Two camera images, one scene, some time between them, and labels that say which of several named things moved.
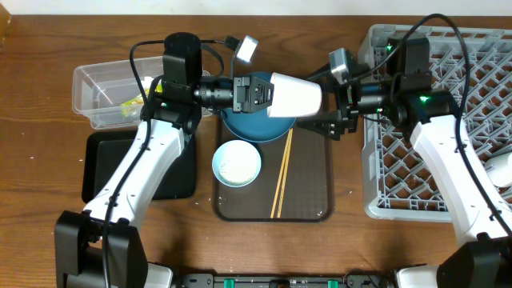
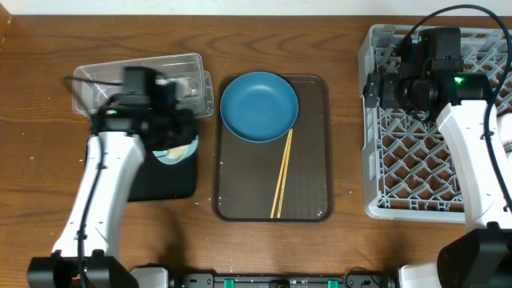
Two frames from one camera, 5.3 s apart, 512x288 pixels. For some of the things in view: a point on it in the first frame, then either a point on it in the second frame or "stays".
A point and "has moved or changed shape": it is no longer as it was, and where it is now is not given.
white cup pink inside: [294, 97] to [504, 122]
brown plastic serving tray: [309, 190] stays
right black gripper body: [347, 102] to [390, 95]
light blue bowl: [236, 163] has moved or changed shape
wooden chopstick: [285, 174] stays
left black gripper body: [239, 86] to [174, 130]
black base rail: [354, 280] stays
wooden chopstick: [274, 208] stays
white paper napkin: [146, 82] has moved or changed shape
